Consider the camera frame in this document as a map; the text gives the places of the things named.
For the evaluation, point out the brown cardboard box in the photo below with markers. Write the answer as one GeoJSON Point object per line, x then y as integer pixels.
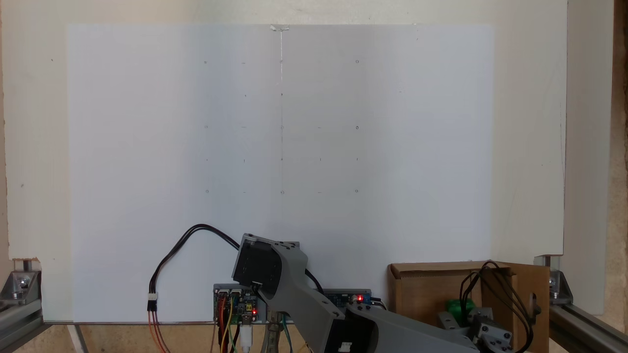
{"type": "Point", "coordinates": [422, 294]}

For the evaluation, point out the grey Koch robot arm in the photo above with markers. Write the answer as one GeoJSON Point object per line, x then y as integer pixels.
{"type": "Point", "coordinates": [304, 299]}

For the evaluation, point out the aluminium frame post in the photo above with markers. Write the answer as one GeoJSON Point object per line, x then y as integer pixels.
{"type": "Point", "coordinates": [19, 323]}
{"type": "Point", "coordinates": [584, 328]}

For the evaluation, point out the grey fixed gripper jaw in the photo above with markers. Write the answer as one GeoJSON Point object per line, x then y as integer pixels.
{"type": "Point", "coordinates": [451, 321]}

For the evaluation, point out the metal corner bracket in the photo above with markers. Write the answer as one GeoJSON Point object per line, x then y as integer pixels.
{"type": "Point", "coordinates": [559, 289]}
{"type": "Point", "coordinates": [22, 287]}

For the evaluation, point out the green die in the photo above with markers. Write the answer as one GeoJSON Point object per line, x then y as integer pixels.
{"type": "Point", "coordinates": [458, 306]}

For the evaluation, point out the white paper sheet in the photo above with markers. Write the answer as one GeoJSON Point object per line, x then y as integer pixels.
{"type": "Point", "coordinates": [279, 147]}

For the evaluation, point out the clear tape piece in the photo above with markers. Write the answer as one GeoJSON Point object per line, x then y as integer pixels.
{"type": "Point", "coordinates": [280, 27]}

